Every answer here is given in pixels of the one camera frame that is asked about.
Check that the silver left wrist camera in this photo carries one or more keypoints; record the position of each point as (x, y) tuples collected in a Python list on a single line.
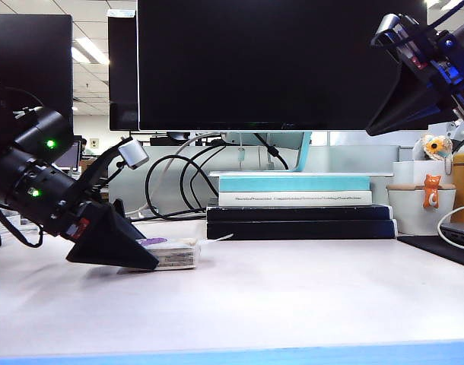
[(133, 154)]

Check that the teal silver monitor stand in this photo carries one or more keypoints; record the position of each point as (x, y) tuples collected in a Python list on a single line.
[(302, 152)]

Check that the white purple tissue packet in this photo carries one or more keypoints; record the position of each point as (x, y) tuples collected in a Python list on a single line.
[(178, 258)]

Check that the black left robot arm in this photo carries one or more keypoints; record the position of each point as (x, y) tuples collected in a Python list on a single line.
[(26, 178)]

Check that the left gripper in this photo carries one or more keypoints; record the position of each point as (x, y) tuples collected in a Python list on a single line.
[(80, 216)]

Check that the sunflower plush charm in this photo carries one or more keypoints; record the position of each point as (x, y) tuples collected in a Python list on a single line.
[(433, 147)]

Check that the black flat box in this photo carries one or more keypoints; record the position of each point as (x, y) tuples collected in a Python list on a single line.
[(293, 230), (293, 213)]

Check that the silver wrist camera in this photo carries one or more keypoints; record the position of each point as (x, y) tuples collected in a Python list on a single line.
[(133, 154), (387, 27)]

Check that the teal book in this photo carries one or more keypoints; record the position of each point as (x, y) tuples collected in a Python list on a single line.
[(293, 184)]

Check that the grey laptop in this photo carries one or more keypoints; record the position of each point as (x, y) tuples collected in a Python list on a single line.
[(462, 232)]

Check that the white book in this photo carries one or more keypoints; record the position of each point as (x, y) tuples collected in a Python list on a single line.
[(293, 199)]

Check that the black monitor with white sticker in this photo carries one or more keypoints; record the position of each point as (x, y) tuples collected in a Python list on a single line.
[(123, 76)]

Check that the black mouse pad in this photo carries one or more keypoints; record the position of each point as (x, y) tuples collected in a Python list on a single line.
[(437, 249)]

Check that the white square holder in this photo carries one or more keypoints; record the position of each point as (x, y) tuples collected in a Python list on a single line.
[(410, 173)]

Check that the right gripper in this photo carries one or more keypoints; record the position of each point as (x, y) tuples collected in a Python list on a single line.
[(433, 64)]

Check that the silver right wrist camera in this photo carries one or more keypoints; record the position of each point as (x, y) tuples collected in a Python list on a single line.
[(387, 27)]

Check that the black AOC monitor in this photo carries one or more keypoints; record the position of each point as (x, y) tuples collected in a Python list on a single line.
[(255, 64)]

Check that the black computer monitor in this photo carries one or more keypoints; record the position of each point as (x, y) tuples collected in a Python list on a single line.
[(26, 57)]

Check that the wall socket plate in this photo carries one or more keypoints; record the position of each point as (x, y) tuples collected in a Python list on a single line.
[(94, 143)]

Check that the white cup wooden lid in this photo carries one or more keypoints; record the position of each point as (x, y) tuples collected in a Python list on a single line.
[(407, 213)]

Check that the grey partition panel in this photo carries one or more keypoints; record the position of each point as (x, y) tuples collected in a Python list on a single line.
[(331, 159)]

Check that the small purple-screen monitor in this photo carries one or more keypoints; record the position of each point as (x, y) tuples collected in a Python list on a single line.
[(70, 157)]

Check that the orange cat figurine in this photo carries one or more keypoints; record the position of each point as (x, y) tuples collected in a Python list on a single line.
[(431, 194)]

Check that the wooden cabinet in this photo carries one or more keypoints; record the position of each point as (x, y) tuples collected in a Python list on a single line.
[(89, 165)]

